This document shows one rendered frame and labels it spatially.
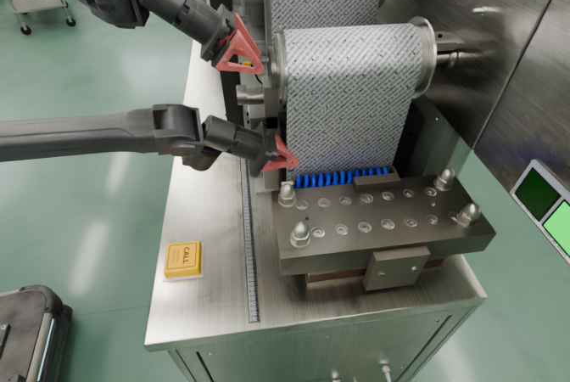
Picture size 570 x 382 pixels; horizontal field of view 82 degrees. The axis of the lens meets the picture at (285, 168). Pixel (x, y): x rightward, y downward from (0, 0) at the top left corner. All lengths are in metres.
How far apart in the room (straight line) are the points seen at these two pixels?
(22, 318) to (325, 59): 1.50
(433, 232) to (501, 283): 1.37
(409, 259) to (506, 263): 1.49
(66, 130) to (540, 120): 0.68
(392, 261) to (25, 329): 1.40
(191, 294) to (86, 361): 1.12
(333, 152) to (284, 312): 0.33
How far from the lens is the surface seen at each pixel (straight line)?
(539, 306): 2.05
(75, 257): 2.11
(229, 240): 0.77
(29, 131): 0.61
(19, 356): 1.65
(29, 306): 1.74
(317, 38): 0.60
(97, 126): 0.59
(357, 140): 0.69
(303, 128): 0.63
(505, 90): 0.62
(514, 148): 0.61
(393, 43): 0.63
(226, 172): 0.92
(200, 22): 0.56
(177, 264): 0.74
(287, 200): 0.64
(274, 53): 0.60
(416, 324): 0.84
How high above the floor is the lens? 1.53
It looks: 43 degrees down
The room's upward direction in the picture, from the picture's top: straight up
